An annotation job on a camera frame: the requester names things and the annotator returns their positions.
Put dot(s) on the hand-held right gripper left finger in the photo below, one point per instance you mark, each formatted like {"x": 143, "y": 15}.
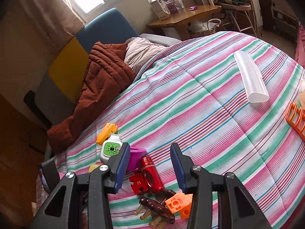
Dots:
{"x": 122, "y": 169}

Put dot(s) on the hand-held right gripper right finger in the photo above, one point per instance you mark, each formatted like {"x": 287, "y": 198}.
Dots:
{"x": 177, "y": 169}

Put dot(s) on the magenta plastic cup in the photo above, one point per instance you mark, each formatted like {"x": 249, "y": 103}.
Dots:
{"x": 135, "y": 158}

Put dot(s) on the red puzzle-shaped block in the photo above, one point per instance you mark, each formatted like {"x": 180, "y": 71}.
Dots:
{"x": 138, "y": 183}

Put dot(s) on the white green mosquito repellent device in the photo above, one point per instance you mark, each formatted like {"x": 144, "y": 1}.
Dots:
{"x": 109, "y": 149}

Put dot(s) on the red metallic cylinder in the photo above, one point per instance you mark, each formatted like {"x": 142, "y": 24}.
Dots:
{"x": 151, "y": 174}

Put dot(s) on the orange building block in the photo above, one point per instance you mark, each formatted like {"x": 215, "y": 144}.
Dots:
{"x": 176, "y": 204}

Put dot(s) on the yellow plastic plug-in device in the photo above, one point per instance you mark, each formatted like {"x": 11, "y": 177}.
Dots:
{"x": 106, "y": 133}

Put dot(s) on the brown sausage skewers toy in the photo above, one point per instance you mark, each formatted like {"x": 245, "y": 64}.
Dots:
{"x": 156, "y": 207}

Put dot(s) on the striped blanket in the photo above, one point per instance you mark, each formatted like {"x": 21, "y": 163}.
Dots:
{"x": 190, "y": 112}

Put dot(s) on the brown quilt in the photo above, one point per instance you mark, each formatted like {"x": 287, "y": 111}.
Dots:
{"x": 100, "y": 83}

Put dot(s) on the white translucent plastic case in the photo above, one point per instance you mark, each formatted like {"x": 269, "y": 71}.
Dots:
{"x": 250, "y": 76}

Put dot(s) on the pale pink pillow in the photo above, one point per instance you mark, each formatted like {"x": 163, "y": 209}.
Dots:
{"x": 143, "y": 50}

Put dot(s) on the orange plastic rack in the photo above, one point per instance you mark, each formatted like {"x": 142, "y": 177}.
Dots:
{"x": 295, "y": 127}

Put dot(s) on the grey bed sheet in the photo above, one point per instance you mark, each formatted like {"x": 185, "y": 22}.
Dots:
{"x": 162, "y": 39}

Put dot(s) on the blue yellow padded headboard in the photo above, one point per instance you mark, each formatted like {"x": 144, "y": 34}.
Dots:
{"x": 104, "y": 28}

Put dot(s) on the white bag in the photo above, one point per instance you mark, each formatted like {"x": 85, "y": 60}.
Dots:
{"x": 202, "y": 27}

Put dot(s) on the peach round plastic object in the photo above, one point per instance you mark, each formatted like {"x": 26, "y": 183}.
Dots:
{"x": 302, "y": 93}

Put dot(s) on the wooden desk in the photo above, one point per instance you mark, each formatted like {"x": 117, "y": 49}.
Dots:
{"x": 190, "y": 16}

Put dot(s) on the white cardboard box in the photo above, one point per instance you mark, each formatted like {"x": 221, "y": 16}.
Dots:
{"x": 160, "y": 9}

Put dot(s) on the small purple wrapper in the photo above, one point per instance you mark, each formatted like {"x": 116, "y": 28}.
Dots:
{"x": 193, "y": 8}

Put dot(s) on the purple box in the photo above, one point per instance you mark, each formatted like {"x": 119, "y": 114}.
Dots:
{"x": 172, "y": 6}

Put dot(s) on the clear plastic container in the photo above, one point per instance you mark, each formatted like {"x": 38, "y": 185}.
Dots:
{"x": 179, "y": 4}

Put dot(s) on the wooden chair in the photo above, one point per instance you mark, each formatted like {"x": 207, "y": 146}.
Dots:
{"x": 236, "y": 6}

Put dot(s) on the pink cloth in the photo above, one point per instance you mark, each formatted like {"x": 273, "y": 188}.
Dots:
{"x": 300, "y": 40}

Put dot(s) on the black bed bracket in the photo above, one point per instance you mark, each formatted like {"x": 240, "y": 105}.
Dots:
{"x": 33, "y": 102}

